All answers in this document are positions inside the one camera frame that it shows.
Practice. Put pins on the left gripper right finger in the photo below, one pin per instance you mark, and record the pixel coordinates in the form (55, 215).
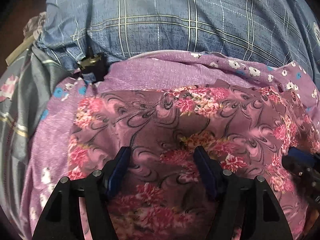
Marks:
(249, 201)

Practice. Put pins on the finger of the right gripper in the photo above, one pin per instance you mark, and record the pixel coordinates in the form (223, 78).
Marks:
(304, 167)

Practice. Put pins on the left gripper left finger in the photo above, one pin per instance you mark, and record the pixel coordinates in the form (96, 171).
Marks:
(60, 218)

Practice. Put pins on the pink floral patterned garment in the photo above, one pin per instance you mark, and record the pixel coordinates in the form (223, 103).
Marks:
(247, 130)

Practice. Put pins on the purple floral blanket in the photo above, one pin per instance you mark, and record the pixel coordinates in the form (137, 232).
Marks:
(162, 70)

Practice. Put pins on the grey floral bed sheet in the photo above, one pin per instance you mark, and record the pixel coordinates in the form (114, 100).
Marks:
(26, 87)

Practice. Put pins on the purple scrunchie cloth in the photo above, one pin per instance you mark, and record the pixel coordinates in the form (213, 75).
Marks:
(34, 26)

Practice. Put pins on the brown wooden headboard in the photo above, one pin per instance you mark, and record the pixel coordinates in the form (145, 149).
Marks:
(12, 26)

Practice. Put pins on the blue plaid quilt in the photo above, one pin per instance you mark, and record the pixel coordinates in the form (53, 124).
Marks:
(273, 32)

